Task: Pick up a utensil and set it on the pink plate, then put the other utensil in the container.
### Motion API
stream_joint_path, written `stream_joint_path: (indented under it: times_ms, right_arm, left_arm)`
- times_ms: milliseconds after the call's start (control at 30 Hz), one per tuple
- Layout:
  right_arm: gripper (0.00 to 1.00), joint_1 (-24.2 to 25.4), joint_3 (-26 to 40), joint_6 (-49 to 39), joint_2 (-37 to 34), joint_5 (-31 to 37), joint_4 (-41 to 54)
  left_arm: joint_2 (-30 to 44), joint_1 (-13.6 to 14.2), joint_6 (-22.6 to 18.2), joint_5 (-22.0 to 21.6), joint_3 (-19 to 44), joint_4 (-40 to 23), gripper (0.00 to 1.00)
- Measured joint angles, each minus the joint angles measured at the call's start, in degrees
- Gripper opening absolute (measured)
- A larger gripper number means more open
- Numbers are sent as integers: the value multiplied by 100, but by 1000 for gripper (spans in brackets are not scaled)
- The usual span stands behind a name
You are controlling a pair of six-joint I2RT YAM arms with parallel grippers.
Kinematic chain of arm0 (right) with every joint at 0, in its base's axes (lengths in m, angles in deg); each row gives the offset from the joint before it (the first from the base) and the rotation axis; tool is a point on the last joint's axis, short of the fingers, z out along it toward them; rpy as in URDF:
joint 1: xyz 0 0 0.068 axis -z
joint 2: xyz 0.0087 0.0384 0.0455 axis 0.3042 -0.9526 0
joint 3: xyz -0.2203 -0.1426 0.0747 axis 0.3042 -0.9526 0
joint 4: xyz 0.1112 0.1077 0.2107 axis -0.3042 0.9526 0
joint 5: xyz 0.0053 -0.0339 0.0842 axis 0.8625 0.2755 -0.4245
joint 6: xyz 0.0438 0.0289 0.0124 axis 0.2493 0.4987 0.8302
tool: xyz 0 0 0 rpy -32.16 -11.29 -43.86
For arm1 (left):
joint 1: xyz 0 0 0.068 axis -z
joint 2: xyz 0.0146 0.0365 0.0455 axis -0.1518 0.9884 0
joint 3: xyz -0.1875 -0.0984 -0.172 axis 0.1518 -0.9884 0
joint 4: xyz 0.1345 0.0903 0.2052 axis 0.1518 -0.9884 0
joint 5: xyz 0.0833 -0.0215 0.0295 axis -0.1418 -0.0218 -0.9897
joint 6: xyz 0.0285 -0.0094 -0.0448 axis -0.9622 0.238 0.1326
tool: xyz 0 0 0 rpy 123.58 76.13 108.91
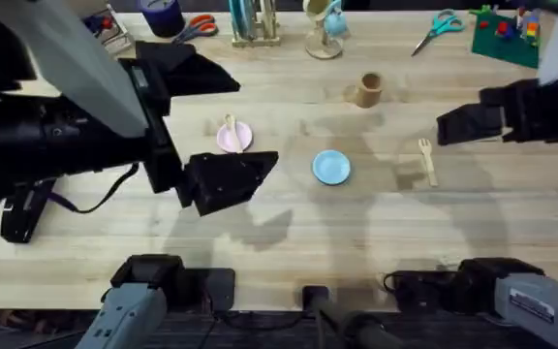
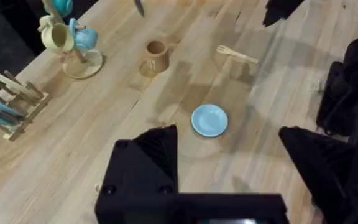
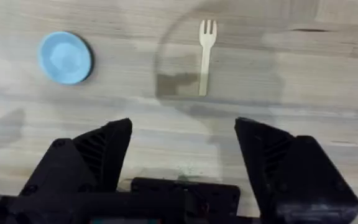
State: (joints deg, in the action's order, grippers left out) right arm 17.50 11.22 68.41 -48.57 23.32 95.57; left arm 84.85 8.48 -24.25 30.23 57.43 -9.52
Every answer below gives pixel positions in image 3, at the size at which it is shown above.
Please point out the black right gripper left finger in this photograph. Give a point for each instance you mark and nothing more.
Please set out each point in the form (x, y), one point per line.
(82, 165)

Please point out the blue round container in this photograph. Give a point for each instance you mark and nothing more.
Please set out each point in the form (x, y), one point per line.
(64, 58)

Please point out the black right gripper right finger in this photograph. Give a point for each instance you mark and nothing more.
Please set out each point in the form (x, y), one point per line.
(294, 177)

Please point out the wooden fork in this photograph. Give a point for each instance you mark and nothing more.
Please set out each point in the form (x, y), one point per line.
(206, 53)

